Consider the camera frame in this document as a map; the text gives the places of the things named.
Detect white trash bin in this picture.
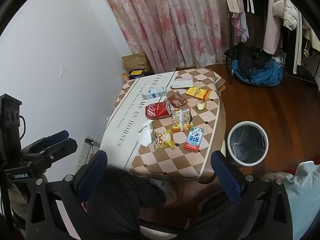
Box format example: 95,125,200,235
226,121,269,168

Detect pink floral curtain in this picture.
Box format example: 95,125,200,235
96,0,233,73

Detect red and blue drink carton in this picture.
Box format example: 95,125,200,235
184,126,204,153

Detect black garment with white stripes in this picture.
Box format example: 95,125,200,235
244,0,269,48

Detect white and blue box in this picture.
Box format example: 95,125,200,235
141,86,167,100

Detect white hanging garment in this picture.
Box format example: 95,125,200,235
225,0,250,43

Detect pink fluffy cloth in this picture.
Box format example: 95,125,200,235
260,171,288,184

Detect white packet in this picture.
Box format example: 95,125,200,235
171,79,193,89

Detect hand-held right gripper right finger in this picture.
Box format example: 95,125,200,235
211,151,293,240

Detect blue clothes pile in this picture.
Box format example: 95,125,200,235
231,60,284,88

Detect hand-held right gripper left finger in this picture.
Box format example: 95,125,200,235
25,150,108,240

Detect pink fluffy robe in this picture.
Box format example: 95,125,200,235
265,0,284,55

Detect orange noodle packet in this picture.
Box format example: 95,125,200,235
172,107,193,132

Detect black bin liner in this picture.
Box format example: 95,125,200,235
230,125,266,163

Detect yellow panda snack packet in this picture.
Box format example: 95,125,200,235
153,129,175,152

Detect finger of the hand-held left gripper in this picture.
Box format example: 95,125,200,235
24,130,70,151
22,138,78,167

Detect light blue cloth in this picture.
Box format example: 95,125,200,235
284,161,320,238

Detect white power strip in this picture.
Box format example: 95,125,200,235
76,135,94,168

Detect checkered printed tablecloth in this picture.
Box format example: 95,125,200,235
100,67,227,180

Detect white puffer jacket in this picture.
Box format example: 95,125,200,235
272,0,300,30

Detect red soda can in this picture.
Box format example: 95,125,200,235
145,101,173,119

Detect yellow box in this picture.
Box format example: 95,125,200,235
186,87,211,102

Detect blue and yellow container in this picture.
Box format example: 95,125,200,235
129,69,147,79

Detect brown paper bag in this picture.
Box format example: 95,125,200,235
122,52,152,77

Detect white paper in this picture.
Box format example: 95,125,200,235
137,120,154,147

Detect person's black trousers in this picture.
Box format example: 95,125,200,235
85,166,240,240

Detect brown snack packet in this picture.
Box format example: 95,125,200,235
167,91,188,107

